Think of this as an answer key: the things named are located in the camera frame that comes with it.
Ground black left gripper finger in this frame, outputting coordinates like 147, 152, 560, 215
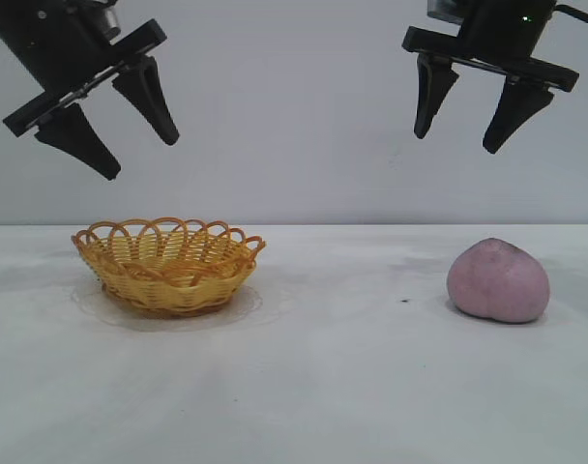
34, 103, 122, 183
111, 53, 181, 146

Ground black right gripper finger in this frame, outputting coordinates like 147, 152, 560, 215
412, 52, 460, 140
482, 74, 555, 156

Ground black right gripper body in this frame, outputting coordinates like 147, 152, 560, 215
402, 0, 579, 93

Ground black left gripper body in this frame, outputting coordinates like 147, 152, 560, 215
0, 0, 168, 138

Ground yellow woven plastic basket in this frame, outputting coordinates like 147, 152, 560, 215
71, 217, 268, 319

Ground pink peach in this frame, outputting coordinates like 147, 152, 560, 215
447, 237, 551, 324

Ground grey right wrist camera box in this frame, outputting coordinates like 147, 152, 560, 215
426, 0, 469, 23

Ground silver left wrist camera lens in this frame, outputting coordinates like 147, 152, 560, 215
94, 3, 122, 39

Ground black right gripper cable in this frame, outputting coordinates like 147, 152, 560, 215
550, 3, 588, 26

